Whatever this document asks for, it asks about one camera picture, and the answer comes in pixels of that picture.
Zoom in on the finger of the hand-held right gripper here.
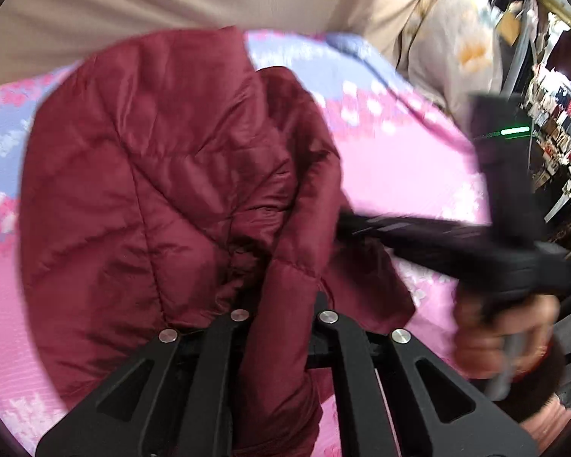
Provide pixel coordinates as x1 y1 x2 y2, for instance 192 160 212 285
337 208 505 291

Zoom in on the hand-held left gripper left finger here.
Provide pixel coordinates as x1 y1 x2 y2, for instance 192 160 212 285
35 309 254 457

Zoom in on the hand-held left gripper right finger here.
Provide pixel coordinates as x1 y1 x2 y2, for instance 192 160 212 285
307 290 539 457

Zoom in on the maroon puffer jacket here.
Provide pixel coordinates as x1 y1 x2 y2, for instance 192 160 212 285
19 26 417 457

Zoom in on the person's right hand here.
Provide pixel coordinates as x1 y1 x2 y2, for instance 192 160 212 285
451 290 560 382

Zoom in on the pink floral bed sheet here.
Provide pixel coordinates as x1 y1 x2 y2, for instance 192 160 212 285
0 29 494 457

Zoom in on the cluttered goods shelf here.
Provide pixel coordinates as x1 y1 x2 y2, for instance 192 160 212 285
497 0 571 253

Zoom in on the cream floral curtain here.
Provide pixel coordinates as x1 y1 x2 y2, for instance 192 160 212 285
394 0 507 122

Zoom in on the person's pink clothing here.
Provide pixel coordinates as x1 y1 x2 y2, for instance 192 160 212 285
516 388 571 446

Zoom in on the beige cloth cover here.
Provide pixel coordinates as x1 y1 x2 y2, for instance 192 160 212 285
0 0 441 108

